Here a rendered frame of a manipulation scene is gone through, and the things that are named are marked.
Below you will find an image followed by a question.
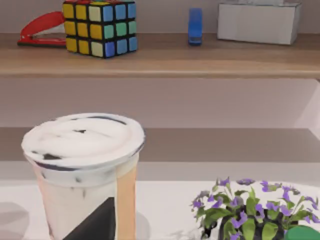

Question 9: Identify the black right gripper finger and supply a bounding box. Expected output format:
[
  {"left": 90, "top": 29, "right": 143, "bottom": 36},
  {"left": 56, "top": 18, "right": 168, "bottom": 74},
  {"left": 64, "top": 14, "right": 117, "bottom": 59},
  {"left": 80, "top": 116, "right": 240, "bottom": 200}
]
[{"left": 62, "top": 196, "right": 116, "bottom": 240}]

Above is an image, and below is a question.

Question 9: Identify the white milk tea cup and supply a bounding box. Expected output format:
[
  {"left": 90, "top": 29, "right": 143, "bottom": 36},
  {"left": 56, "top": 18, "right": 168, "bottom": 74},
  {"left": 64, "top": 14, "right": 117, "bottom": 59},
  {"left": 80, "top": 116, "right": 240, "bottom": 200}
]
[{"left": 21, "top": 112, "right": 147, "bottom": 240}]

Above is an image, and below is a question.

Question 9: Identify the purple flower potted plant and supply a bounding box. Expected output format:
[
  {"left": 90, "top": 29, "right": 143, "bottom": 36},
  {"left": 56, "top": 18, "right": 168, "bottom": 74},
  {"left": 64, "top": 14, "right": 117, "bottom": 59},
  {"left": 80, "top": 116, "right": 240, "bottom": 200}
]
[{"left": 191, "top": 176, "right": 320, "bottom": 240}]

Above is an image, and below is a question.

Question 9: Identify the wooden shelf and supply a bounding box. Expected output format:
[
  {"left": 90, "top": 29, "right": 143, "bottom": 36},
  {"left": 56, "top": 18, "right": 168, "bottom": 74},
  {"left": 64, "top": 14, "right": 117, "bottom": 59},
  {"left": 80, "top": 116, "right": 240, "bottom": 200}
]
[{"left": 0, "top": 32, "right": 320, "bottom": 163}]

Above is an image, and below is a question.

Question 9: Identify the colourful puzzle cube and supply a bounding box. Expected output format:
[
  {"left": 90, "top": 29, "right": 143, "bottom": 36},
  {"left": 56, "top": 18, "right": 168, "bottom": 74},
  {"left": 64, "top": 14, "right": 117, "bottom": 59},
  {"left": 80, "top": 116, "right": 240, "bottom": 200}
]
[{"left": 61, "top": 0, "right": 139, "bottom": 60}]

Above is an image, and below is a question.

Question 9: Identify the red stapler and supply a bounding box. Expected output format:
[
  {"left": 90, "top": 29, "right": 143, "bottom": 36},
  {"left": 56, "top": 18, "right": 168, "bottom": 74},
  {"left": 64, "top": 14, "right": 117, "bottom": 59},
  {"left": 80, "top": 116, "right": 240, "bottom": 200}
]
[{"left": 16, "top": 10, "right": 68, "bottom": 48}]

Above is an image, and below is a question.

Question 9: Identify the green round object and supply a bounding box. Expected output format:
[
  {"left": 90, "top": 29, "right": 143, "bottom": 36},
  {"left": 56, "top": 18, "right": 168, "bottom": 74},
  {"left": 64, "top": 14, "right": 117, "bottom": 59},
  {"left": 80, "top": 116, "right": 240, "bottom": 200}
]
[{"left": 284, "top": 224, "right": 320, "bottom": 240}]

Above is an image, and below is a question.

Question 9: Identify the blue stapler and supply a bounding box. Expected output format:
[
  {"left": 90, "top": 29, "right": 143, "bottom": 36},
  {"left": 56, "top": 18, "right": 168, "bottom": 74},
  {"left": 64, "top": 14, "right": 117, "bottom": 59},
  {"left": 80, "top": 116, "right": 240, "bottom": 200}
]
[{"left": 187, "top": 7, "right": 203, "bottom": 47}]

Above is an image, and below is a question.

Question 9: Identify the white tissue box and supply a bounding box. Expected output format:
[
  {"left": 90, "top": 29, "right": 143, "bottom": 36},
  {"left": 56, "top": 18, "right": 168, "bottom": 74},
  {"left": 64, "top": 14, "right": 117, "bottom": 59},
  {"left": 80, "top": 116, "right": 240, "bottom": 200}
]
[{"left": 216, "top": 0, "right": 303, "bottom": 46}]

